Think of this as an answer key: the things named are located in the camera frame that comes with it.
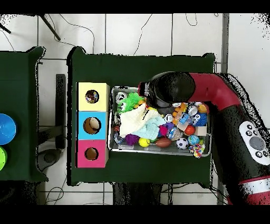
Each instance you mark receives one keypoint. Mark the cream yellow cloth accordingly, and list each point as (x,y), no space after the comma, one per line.
(135,120)

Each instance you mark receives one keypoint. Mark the knotted polka dot cloth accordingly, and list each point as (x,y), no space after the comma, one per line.
(197,150)

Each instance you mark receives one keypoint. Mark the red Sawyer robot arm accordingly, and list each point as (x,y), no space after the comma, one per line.
(211,88)

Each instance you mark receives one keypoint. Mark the wooden three-hole box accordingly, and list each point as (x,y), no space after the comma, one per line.
(99,105)

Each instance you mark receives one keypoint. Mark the silver mesh bin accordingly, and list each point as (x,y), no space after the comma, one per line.
(147,148)

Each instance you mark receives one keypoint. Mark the green spiky puffer toy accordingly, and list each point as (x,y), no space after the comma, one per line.
(129,100)

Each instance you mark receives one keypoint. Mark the light blue cloth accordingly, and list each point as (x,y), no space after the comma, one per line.
(150,127)

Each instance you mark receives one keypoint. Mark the yellow smiley ball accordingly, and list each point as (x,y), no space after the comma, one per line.
(144,142)

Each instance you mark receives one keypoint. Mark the brown toy football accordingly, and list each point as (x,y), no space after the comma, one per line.
(163,143)

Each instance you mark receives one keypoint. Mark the large blue spiky puffer toy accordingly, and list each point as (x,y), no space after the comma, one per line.
(201,119)

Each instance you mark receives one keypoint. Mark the black white soccer ball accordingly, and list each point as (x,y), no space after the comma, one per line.
(182,143)

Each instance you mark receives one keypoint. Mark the blue globe ball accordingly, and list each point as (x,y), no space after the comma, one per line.
(193,140)

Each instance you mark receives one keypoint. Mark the black standing panel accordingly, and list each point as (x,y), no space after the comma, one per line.
(60,105)

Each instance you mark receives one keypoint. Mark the long black tripod leg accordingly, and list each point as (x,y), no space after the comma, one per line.
(50,28)

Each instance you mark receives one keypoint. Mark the grey round floor stand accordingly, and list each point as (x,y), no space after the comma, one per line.
(49,157)

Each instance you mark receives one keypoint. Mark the dark green side tablecloth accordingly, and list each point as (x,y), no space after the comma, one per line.
(19,84)

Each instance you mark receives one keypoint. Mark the blue plastic bowl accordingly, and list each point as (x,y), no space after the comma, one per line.
(7,129)

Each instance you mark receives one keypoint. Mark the short black tripod leg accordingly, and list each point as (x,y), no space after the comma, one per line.
(5,28)

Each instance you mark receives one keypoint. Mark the green plastic bowl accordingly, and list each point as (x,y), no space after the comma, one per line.
(2,158)

